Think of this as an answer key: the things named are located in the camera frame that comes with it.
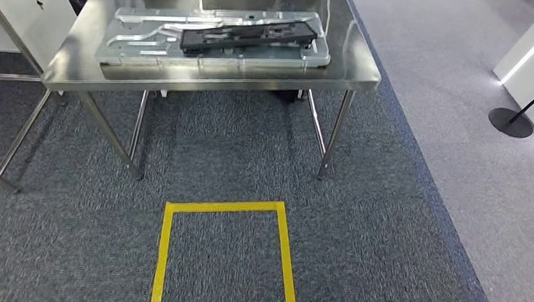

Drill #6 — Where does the black plastic plate part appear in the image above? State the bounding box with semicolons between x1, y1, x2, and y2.
178;13;319;64

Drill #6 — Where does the stainless steel workbench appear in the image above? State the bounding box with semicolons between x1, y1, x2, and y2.
35;0;386;194

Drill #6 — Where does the yellow floor tape square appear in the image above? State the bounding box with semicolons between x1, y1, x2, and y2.
150;193;306;302

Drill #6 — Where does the aluminium fixture plate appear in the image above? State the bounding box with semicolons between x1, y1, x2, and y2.
94;0;334;79

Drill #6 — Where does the black stanchion with round base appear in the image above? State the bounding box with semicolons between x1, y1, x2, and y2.
487;63;534;140

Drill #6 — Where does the white cable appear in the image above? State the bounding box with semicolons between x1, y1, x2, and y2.
320;0;333;38

